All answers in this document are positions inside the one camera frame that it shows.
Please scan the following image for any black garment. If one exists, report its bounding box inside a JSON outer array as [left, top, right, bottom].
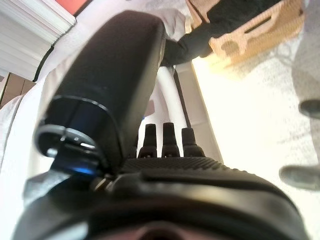
[[159, 0, 283, 68]]

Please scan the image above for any brown wicker basket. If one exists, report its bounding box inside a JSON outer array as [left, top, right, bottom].
[[186, 0, 306, 72]]

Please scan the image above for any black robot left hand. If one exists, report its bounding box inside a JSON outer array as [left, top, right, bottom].
[[9, 9, 311, 240]]

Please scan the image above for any white curtain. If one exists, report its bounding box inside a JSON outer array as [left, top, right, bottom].
[[0, 0, 77, 81]]

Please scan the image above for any red lit window pane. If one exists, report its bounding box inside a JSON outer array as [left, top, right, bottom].
[[53, 0, 93, 17]]

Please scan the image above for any brown nightstand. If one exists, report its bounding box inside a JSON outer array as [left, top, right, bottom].
[[0, 71, 37, 109]]

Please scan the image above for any grey streaked rug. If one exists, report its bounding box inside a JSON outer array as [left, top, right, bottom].
[[199, 0, 320, 240]]

